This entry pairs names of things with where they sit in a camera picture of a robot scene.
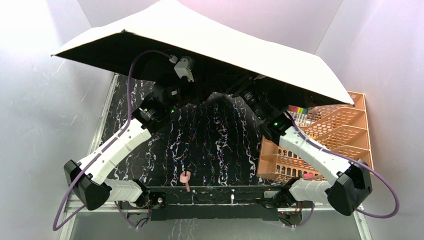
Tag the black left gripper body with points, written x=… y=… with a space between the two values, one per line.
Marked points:
x=168 y=84

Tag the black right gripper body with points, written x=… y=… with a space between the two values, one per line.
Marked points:
x=247 y=91

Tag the pink and black folding umbrella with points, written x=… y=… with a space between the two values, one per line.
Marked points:
x=140 y=46

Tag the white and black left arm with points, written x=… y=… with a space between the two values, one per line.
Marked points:
x=88 y=177

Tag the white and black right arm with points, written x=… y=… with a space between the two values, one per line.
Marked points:
x=326 y=160

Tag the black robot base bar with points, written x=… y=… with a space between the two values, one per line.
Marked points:
x=219 y=202

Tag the pack of coloured markers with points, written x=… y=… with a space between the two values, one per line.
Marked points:
x=299 y=114

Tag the orange plastic desk organizer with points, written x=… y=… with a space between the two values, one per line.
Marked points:
x=341 y=128

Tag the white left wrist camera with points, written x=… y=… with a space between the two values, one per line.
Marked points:
x=183 y=67

